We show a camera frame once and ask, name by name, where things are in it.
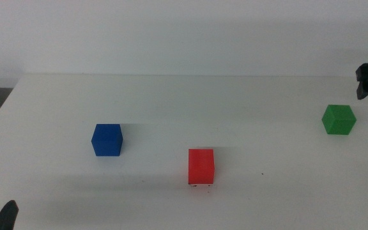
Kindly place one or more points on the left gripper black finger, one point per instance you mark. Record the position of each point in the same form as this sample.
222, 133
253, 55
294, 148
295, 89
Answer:
5, 218

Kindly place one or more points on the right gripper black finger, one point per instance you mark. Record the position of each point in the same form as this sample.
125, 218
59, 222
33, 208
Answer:
365, 89

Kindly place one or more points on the green cube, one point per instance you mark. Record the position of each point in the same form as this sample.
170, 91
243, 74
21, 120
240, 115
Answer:
339, 120

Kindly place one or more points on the blue cube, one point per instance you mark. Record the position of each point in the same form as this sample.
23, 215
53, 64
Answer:
107, 140

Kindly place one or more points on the red cube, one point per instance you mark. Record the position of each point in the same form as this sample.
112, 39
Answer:
201, 167

